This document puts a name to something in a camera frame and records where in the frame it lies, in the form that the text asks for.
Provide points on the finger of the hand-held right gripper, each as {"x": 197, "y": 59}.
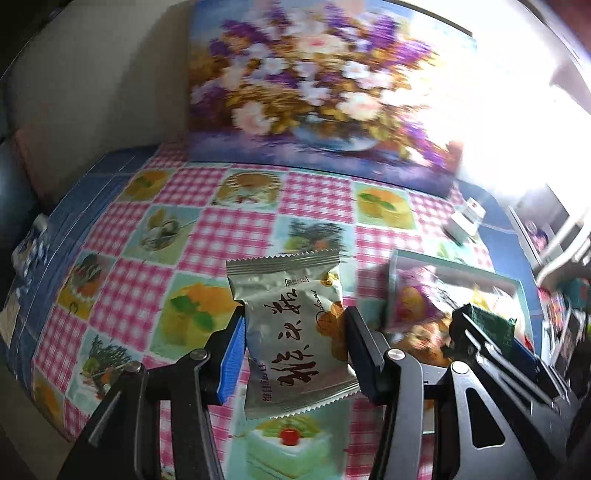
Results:
{"x": 533, "y": 355}
{"x": 498, "y": 355}

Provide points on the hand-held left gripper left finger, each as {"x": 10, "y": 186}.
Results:
{"x": 232, "y": 364}

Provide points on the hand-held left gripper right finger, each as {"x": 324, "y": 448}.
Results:
{"x": 360, "y": 350}

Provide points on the green snack packet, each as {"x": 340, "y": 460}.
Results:
{"x": 496, "y": 325}

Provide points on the orange snack packet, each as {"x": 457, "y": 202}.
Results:
{"x": 420, "y": 344}

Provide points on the silver snack packet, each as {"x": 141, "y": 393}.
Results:
{"x": 295, "y": 323}

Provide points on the pink snack packet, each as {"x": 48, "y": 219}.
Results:
{"x": 411, "y": 300}

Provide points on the white tray box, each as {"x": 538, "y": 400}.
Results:
{"x": 466, "y": 273}

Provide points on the white rack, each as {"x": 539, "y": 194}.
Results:
{"x": 563, "y": 258}

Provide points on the white power socket cube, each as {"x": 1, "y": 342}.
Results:
{"x": 461, "y": 224}

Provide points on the pink checked tablecloth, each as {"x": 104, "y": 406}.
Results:
{"x": 314, "y": 194}

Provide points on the crumpled foil wrapper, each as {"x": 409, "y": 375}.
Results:
{"x": 32, "y": 244}

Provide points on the flower painting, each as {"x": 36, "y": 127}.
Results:
{"x": 314, "y": 92}

